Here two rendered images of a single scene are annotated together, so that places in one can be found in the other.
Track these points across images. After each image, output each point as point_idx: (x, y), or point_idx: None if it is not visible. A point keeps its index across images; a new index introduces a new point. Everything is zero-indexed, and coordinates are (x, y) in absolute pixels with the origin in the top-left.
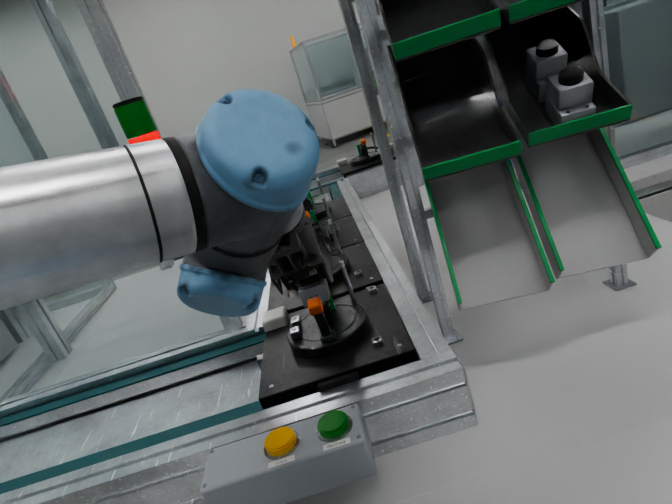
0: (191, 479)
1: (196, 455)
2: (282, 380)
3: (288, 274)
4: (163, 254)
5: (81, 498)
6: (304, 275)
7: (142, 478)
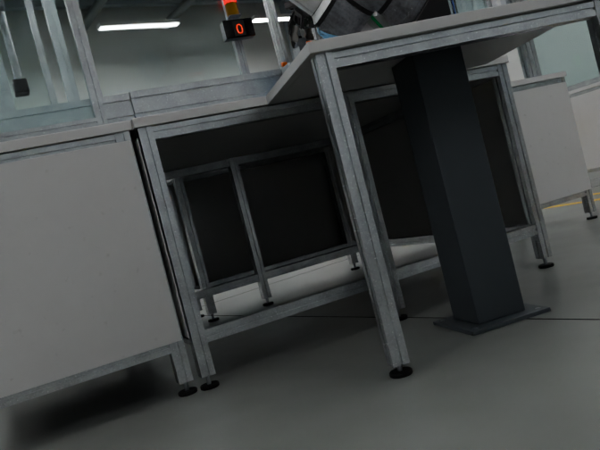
0: (272, 81)
1: (276, 70)
2: None
3: (307, 15)
4: None
5: (231, 79)
6: (312, 19)
7: (255, 76)
